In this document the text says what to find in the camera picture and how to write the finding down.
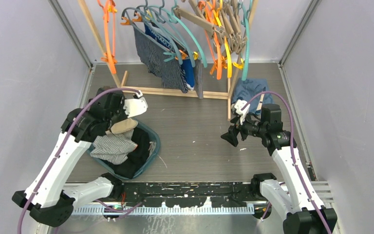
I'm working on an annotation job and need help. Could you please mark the striped navy hanging shorts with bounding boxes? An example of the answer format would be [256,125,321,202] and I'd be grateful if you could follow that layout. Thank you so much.
[133,28,189,93]

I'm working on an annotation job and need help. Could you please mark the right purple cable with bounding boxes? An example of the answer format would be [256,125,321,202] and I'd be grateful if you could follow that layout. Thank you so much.
[242,91,333,234]

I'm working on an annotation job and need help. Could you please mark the orange plastic clip hanger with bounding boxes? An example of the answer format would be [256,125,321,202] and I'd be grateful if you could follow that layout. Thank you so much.
[97,0,117,75]

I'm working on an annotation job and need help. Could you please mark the yellow hanging hanger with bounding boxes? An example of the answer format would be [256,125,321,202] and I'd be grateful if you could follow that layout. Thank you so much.
[209,0,245,78]

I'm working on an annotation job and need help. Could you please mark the right teal hanger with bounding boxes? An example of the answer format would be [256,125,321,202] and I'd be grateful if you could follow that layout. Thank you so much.
[241,0,255,81]

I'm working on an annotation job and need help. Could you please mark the orange hanging hanger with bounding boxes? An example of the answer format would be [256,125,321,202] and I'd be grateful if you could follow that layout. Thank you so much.
[198,0,223,80]

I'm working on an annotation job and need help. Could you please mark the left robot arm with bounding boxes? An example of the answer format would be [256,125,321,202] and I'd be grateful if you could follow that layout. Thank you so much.
[12,87,147,233]

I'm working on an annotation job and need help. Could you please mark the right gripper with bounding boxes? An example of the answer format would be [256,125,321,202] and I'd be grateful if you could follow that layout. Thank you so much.
[221,110,267,146]

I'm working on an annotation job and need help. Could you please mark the white slotted cable duct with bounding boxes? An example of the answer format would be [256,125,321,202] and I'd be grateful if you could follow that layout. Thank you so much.
[72,204,254,215]

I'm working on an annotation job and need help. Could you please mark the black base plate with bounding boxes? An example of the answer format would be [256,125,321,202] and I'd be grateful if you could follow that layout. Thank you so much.
[99,182,267,208]

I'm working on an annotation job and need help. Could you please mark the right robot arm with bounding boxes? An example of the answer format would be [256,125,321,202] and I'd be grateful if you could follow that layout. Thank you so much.
[221,100,337,234]

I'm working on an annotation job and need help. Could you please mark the wooden hanger rack frame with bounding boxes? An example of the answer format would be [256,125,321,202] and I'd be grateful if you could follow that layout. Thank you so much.
[78,0,258,102]

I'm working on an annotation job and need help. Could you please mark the beige underwear with navy trim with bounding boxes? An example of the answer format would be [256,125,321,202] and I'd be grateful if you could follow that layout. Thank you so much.
[109,118,138,134]

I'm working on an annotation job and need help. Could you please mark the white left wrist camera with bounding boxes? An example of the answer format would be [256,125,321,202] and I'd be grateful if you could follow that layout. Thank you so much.
[123,95,148,118]

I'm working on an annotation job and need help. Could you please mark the grey striped garment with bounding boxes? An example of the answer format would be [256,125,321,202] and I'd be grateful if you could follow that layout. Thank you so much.
[90,129,138,165]

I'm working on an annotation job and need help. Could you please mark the blue patterned cloth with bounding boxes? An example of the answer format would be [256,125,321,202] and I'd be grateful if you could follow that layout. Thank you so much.
[231,78,274,115]

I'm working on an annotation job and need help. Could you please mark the purple cable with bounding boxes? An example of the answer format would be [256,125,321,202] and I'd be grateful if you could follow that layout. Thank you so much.
[17,88,147,234]
[242,91,333,234]

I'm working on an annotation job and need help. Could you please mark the black garment in basket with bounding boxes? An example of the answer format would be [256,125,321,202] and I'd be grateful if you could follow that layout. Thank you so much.
[102,127,156,179]

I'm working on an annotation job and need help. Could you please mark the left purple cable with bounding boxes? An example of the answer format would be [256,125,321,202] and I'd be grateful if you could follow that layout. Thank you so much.
[17,88,147,234]

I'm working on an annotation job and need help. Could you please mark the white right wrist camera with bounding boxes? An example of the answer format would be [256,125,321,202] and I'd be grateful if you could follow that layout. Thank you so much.
[233,99,250,125]

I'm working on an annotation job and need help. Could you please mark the teal laundry basket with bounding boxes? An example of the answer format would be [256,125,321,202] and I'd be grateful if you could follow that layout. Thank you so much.
[87,118,161,180]

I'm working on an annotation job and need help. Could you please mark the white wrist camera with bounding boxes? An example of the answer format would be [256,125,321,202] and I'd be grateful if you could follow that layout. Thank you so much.
[123,95,148,118]
[233,99,250,125]

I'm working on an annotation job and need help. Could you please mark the beige wooden hangers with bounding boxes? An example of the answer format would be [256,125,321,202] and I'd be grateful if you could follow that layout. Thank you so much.
[171,0,247,54]

